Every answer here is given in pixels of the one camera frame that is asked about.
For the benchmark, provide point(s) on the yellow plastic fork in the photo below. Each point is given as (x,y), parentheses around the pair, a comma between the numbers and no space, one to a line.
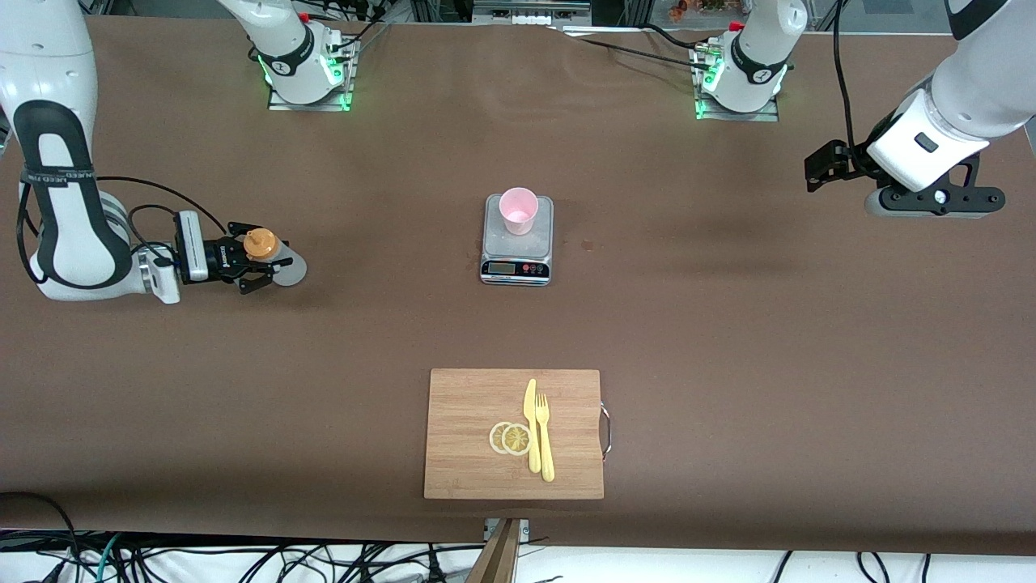
(547,461)

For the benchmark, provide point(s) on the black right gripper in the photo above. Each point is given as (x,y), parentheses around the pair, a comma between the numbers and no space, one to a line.
(217,259)

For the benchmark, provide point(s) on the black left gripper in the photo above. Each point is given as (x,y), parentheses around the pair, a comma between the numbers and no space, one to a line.
(847,164)

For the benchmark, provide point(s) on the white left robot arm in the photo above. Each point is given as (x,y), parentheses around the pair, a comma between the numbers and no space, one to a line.
(955,97)

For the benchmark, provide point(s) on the pink plastic cup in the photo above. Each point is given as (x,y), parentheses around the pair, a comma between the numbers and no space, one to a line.
(518,212)

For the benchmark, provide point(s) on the wooden post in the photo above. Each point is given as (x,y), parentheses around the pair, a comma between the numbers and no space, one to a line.
(495,563)

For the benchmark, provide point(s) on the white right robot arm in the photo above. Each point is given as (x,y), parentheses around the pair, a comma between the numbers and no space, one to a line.
(65,227)

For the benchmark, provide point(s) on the yellow plastic knife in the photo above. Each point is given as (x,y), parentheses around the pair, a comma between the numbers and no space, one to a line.
(530,405)

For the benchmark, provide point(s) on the lemon slice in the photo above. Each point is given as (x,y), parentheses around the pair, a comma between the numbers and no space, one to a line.
(516,440)
(494,438)

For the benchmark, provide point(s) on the orange background object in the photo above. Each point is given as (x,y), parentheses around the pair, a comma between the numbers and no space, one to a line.
(680,10)

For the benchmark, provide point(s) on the silver digital kitchen scale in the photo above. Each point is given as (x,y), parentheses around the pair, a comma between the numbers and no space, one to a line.
(542,243)

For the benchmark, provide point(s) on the sauce bottle with orange cap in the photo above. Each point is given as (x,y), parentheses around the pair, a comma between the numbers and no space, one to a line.
(261,243)

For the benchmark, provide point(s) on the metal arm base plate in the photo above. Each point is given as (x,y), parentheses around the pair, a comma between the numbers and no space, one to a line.
(307,106)
(761,116)

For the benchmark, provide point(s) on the aluminium frame post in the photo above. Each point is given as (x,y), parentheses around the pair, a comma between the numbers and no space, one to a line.
(421,10)
(639,10)

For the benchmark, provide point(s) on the grey power strip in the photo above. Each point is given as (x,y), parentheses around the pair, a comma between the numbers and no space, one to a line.
(530,16)

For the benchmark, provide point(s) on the wooden cutting board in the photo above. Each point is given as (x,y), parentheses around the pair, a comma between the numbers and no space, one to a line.
(469,405)

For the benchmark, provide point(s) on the small metal table bracket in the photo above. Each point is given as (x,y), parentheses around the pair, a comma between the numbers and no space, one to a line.
(525,530)

